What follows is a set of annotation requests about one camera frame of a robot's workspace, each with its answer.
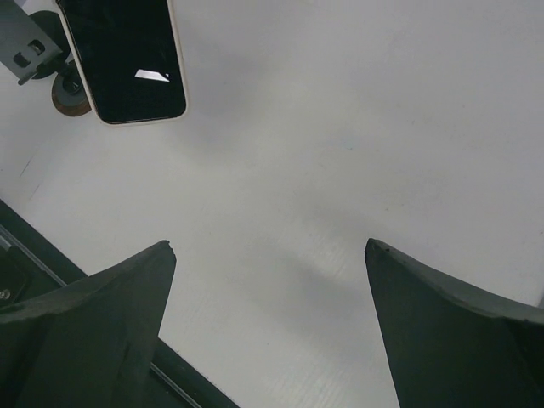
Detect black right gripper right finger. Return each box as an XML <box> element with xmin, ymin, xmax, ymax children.
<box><xmin>365</xmin><ymin>239</ymin><xmax>543</xmax><ymax>407</ymax></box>

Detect phone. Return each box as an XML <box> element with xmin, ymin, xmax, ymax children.
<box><xmin>57</xmin><ymin>0</ymin><xmax>187</xmax><ymax>125</ymax></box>

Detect round brown-base phone stand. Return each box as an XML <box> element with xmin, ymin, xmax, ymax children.
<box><xmin>0</xmin><ymin>0</ymin><xmax>94</xmax><ymax>117</ymax></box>

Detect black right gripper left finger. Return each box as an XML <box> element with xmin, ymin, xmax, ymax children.
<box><xmin>1</xmin><ymin>241</ymin><xmax>176</xmax><ymax>407</ymax></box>

